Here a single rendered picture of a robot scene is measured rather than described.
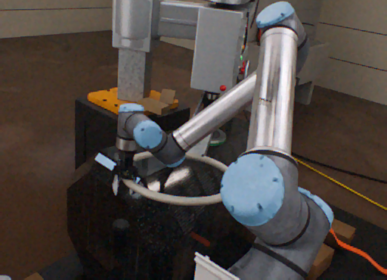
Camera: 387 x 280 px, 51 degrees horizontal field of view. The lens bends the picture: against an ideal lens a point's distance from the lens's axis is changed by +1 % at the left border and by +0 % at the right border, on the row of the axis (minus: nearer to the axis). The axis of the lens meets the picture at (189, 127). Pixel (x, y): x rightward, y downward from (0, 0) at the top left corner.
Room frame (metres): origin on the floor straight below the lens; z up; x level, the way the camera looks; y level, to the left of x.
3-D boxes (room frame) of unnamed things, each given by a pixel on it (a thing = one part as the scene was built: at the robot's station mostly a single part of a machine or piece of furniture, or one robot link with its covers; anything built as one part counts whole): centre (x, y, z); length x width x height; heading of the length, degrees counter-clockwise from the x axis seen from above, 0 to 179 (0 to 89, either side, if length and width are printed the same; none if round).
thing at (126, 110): (1.38, 0.22, 1.18); 0.10 x 0.09 x 0.12; 33
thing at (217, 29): (2.19, -0.12, 1.32); 0.36 x 0.22 x 0.45; 169
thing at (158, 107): (2.57, 0.25, 0.81); 0.20 x 0.10 x 0.05; 60
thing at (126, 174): (1.37, 0.22, 1.01); 0.09 x 0.08 x 0.12; 18
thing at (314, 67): (5.28, -1.15, 0.43); 1.30 x 0.62 x 0.86; 142
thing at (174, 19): (2.76, 0.22, 1.36); 0.74 x 0.34 x 0.25; 90
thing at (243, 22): (2.02, -0.20, 1.37); 0.08 x 0.03 x 0.28; 169
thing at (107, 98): (2.76, 0.42, 0.76); 0.49 x 0.49 x 0.05; 52
